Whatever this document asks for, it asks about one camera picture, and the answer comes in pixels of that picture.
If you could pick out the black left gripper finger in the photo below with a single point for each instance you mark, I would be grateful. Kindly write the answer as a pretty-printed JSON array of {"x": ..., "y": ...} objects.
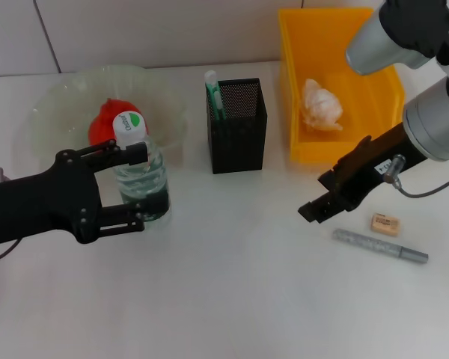
[
  {"x": 119, "y": 218},
  {"x": 136, "y": 154}
]

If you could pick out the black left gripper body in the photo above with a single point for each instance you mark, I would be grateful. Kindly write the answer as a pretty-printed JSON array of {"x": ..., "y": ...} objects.
[{"x": 37, "y": 202}]

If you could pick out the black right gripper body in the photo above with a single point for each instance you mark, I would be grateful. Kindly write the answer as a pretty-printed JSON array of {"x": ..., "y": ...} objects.
[{"x": 374, "y": 164}]

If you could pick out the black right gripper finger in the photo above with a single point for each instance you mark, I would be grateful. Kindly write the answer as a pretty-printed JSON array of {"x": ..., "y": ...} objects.
[{"x": 322, "y": 209}]

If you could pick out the clear green-label water bottle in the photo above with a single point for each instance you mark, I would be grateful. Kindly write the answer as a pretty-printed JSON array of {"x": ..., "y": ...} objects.
[{"x": 142, "y": 179}]

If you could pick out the red-orange toy orange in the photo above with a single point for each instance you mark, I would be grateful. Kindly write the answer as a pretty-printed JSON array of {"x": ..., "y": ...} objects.
[{"x": 103, "y": 123}]

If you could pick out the beige eraser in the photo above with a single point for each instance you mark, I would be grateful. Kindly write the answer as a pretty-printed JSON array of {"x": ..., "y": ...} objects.
[{"x": 384, "y": 224}]

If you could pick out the grey marker pen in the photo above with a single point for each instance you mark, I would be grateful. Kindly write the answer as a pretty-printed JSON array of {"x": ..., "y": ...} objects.
[{"x": 374, "y": 245}]

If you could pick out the white paper ball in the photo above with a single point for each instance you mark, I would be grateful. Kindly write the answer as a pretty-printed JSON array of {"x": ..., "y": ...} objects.
[{"x": 322, "y": 106}]

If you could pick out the green utility knife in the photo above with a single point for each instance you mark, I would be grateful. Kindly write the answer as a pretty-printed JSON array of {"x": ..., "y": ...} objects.
[{"x": 215, "y": 97}]

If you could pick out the pale green glass fruit plate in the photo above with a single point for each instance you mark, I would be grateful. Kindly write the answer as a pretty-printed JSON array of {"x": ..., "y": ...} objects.
[{"x": 164, "y": 97}]

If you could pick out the black mesh pen holder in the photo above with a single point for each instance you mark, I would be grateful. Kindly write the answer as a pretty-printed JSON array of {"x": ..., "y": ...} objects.
[{"x": 239, "y": 149}]

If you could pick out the yellow plastic bin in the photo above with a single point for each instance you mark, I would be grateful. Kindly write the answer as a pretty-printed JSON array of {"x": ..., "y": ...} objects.
[{"x": 359, "y": 112}]

